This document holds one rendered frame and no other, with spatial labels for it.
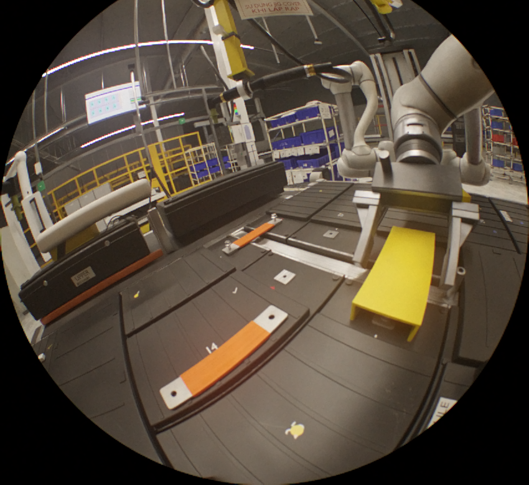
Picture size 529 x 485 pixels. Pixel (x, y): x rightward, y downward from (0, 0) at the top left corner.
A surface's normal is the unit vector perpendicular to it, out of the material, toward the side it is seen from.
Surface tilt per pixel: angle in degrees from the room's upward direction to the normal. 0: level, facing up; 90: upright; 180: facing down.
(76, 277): 90
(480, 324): 0
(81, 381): 0
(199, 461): 0
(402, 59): 90
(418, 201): 125
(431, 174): 35
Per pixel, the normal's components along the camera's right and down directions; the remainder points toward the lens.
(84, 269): 0.66, 0.14
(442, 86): -0.86, 0.50
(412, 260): -0.23, -0.90
